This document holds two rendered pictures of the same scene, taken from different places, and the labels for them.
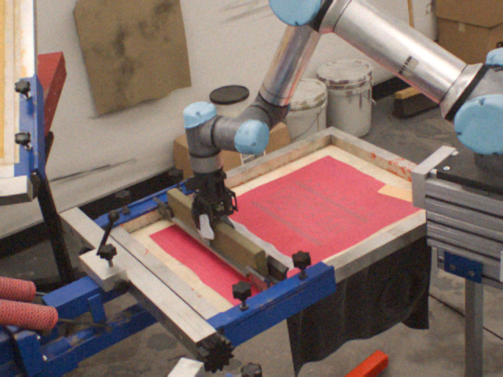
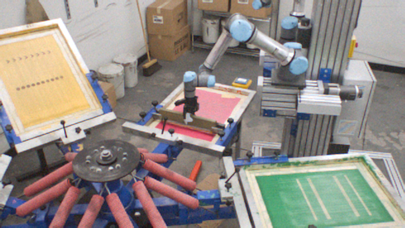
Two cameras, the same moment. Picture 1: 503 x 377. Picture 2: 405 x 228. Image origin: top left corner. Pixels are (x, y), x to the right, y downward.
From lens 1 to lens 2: 1.30 m
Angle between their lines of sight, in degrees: 30
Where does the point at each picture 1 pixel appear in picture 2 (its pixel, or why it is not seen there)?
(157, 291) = (192, 141)
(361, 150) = not seen: hidden behind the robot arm
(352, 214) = (220, 105)
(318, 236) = (216, 114)
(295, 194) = not seen: hidden behind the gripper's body
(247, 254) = (210, 123)
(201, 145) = (192, 87)
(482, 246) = (281, 104)
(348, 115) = (130, 76)
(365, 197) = (219, 99)
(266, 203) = not seen: hidden behind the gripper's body
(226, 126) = (203, 78)
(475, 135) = (295, 69)
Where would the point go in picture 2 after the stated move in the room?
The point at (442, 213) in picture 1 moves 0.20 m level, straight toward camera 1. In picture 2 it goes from (267, 96) to (283, 111)
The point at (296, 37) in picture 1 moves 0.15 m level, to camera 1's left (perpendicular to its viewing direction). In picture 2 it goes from (223, 45) to (204, 50)
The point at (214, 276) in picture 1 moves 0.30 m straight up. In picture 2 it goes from (193, 134) to (193, 94)
